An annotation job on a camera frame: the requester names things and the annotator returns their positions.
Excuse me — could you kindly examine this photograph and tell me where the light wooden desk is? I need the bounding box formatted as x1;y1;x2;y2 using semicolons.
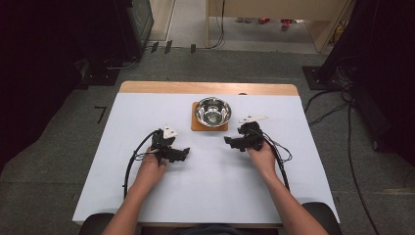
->
205;0;356;54

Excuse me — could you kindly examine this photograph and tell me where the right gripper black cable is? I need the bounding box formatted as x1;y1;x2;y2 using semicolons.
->
258;129;294;192

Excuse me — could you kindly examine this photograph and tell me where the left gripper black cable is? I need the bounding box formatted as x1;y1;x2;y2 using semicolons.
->
122;128;163;204

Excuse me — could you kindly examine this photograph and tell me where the white table cover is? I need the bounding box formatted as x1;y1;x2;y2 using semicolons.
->
71;92;341;227

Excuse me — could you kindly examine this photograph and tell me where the black cabinet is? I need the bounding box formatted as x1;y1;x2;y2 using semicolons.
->
111;0;156;62

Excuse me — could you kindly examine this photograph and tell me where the orange wooden trivet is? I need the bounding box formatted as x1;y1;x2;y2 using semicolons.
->
190;101;229;132

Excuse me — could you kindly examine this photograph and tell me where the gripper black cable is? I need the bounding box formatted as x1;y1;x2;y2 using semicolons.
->
258;129;294;192
122;128;163;204

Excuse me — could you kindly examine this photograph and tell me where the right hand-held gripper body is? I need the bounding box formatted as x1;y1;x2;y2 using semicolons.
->
237;114;269;152

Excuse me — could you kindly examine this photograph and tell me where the dark stand base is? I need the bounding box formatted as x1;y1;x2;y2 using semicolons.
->
75;58;121;90

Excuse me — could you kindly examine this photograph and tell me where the black stand base plate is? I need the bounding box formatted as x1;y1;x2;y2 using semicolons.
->
301;65;347;92

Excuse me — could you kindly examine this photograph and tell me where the red object on floor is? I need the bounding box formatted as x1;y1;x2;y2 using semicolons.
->
280;18;296;31

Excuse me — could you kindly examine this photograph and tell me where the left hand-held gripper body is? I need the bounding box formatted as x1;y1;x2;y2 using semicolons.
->
150;124;179;165

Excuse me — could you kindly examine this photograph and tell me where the black floor cable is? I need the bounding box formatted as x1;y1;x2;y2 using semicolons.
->
303;87;381;235

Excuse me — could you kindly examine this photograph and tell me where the person's right hand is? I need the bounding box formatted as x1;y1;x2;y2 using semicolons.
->
246;141;279;180

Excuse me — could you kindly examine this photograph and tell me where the stainless steel bowl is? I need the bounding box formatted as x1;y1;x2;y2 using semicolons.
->
194;96;233;128

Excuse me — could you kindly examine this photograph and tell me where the person's left hand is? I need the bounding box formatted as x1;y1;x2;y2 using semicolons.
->
134;146;168;194

